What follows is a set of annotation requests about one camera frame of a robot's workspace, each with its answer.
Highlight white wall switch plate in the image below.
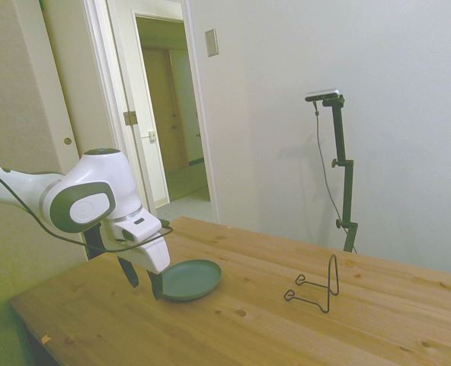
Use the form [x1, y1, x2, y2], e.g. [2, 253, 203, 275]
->
[204, 28, 219, 59]

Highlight silver exterior camera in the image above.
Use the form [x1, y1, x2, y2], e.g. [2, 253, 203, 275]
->
[304, 88, 343, 103]

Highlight green round plate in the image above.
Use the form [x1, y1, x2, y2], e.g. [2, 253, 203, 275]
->
[159, 258, 223, 303]

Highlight black camera stand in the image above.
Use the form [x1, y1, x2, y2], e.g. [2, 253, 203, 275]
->
[321, 95, 360, 253]

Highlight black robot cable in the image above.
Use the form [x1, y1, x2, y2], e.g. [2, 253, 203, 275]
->
[0, 163, 174, 253]

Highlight cream closet door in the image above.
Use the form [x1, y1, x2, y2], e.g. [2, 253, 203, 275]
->
[40, 0, 116, 180]

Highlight white door frame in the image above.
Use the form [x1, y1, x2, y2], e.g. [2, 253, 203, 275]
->
[82, 0, 221, 226]

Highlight black wire plate stand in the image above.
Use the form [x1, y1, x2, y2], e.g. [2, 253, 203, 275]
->
[283, 253, 340, 315]

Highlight camera on black stand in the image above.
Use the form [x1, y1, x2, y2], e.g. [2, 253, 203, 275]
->
[312, 100, 358, 255]

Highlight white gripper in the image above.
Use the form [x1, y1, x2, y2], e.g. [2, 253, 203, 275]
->
[113, 234, 171, 302]

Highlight white open door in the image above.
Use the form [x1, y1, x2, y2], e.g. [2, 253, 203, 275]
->
[133, 13, 171, 210]

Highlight brown wooden hallway door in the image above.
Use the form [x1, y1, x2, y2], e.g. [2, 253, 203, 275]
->
[141, 47, 190, 169]

